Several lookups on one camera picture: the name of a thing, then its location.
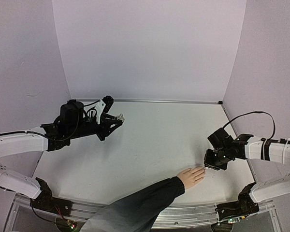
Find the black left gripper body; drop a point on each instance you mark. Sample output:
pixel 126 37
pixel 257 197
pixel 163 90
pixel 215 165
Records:
pixel 80 130

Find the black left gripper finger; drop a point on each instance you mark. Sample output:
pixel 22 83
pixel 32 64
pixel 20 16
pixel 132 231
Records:
pixel 110 126
pixel 107 117

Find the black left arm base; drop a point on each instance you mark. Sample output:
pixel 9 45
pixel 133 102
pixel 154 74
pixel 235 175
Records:
pixel 46 202

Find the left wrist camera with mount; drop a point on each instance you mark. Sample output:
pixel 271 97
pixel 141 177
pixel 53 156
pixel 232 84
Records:
pixel 100 107

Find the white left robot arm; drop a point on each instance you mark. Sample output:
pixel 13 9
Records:
pixel 17 142

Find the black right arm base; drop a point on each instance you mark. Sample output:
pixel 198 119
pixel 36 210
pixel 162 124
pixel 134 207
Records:
pixel 243 207

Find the mannequin hand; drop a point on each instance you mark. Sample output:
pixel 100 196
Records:
pixel 191 176

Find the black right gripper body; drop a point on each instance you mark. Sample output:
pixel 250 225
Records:
pixel 210 160

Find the dark sleeved forearm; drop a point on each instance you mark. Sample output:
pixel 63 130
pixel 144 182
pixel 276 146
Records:
pixel 138 211

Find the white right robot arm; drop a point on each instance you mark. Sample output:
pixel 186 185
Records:
pixel 270 152

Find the aluminium table frame rail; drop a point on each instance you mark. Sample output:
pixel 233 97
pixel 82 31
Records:
pixel 184 218

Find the glitter nail polish bottle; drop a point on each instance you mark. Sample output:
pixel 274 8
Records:
pixel 120 117

